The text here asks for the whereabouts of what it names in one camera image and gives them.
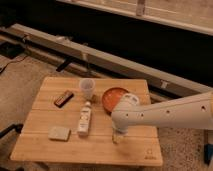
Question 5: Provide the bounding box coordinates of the translucent plastic cup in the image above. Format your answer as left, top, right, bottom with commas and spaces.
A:
79, 78, 95, 100

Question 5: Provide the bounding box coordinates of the white plastic bottle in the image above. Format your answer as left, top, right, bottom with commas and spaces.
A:
77, 101, 92, 136

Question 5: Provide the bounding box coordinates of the long grey metal rail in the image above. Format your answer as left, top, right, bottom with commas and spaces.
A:
0, 24, 213, 97

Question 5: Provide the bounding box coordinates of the dark red chocolate bar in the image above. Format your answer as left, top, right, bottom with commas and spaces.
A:
54, 90, 74, 108

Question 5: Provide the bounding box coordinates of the black table leg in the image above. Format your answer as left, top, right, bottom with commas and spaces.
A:
0, 124, 23, 138

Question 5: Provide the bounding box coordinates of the orange ceramic bowl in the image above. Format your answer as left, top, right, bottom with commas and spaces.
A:
102, 87, 128, 114

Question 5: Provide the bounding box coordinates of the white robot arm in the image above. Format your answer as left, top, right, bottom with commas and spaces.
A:
111, 92, 213, 142

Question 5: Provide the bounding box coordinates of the wooden folding table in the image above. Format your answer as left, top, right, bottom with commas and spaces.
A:
11, 77, 163, 166

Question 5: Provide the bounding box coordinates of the beige sponge block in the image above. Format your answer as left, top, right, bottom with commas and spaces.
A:
48, 126, 71, 141

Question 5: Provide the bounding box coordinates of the red pepper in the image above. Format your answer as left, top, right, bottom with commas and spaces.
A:
112, 134, 121, 144

